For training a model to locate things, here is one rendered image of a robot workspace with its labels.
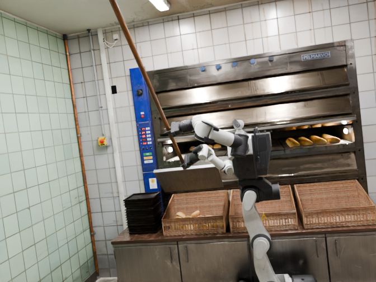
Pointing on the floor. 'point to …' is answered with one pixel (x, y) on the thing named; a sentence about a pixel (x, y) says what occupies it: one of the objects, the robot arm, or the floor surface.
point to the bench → (247, 255)
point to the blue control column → (141, 103)
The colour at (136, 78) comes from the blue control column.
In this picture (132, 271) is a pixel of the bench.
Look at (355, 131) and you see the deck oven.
